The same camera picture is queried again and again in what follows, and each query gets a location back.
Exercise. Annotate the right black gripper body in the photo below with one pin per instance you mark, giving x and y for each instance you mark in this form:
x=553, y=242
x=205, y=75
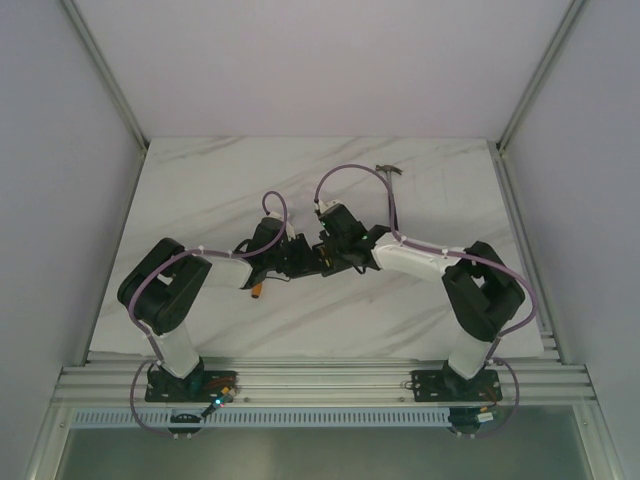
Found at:
x=335, y=244

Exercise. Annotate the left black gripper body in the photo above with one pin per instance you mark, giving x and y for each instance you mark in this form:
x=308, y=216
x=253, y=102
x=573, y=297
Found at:
x=302, y=256

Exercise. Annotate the black fuse box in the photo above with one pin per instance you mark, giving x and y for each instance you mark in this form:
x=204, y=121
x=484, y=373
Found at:
x=331, y=263

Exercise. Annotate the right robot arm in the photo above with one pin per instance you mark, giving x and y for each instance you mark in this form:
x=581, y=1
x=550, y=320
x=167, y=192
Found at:
x=483, y=295

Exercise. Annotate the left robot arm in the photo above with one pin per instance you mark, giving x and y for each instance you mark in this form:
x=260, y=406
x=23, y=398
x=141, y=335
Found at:
x=160, y=291

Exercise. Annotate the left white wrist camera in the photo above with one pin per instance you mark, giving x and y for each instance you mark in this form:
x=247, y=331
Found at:
x=290, y=217

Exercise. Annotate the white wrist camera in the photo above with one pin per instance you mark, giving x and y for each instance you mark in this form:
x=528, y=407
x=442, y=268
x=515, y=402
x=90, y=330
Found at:
x=290, y=217
x=322, y=207

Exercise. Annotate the orange handle screwdriver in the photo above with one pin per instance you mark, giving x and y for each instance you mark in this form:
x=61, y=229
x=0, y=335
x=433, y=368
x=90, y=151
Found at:
x=256, y=290

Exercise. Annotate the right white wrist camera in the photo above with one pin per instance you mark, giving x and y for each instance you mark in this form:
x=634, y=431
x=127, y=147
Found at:
x=322, y=207

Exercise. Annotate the claw hammer black handle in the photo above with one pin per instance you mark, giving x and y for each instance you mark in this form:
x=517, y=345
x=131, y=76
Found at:
x=390, y=172

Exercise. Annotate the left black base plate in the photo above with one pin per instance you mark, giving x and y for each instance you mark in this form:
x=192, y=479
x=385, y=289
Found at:
x=198, y=387

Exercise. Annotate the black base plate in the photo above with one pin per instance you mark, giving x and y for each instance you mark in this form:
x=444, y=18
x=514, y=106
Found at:
x=198, y=387
x=444, y=386

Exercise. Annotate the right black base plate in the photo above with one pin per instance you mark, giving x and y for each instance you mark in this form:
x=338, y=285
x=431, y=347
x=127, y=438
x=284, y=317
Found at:
x=444, y=386

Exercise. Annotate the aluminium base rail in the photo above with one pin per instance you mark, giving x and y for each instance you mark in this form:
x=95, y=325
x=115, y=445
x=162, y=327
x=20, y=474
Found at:
x=105, y=381

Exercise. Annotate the slotted grey cable duct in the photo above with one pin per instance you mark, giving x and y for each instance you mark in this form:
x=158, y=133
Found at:
x=271, y=417

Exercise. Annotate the left aluminium frame post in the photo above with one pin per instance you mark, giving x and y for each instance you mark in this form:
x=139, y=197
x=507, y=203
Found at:
x=90, y=45

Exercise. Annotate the aluminium frame post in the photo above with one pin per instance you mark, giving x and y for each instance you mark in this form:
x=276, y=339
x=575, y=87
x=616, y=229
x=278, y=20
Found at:
x=90, y=45
x=542, y=72

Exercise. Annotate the right aluminium frame post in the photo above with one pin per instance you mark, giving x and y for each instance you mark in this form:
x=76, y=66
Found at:
x=542, y=72

